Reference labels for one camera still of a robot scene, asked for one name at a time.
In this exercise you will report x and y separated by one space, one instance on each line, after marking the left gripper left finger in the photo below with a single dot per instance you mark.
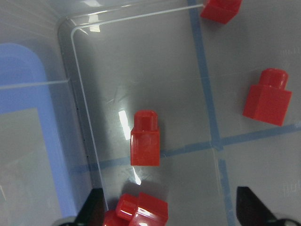
92 212

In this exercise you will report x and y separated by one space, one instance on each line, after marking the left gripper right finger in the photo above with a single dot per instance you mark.
251 211

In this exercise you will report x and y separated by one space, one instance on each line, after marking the red block pair upper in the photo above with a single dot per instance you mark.
143 210

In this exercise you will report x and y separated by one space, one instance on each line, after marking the clear plastic storage box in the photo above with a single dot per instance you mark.
116 57

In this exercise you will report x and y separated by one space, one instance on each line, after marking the blue plastic tray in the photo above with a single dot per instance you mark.
35 189

